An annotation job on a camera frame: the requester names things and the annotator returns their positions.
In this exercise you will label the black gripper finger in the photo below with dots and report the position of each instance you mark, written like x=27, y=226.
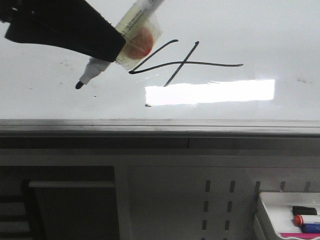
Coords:
x=70, y=24

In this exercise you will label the white marker with taped magnet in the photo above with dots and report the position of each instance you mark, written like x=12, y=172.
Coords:
x=140, y=29

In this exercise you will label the white whiteboard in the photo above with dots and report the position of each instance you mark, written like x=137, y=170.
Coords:
x=215, y=59

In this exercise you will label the white slotted pegboard panel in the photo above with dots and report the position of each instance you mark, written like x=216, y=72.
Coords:
x=205, y=203

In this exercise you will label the white plastic tray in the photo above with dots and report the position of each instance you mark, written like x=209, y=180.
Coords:
x=274, y=213

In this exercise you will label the black capped marker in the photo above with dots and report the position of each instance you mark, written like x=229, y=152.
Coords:
x=303, y=210

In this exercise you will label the red capped marker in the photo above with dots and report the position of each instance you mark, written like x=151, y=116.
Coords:
x=299, y=220

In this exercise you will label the blue capped marker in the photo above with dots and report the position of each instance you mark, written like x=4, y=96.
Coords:
x=310, y=228

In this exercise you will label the pink item in tray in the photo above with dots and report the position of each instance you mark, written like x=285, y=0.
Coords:
x=300, y=236

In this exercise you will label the grey whiteboard frame rail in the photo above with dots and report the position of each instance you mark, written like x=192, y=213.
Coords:
x=300, y=135

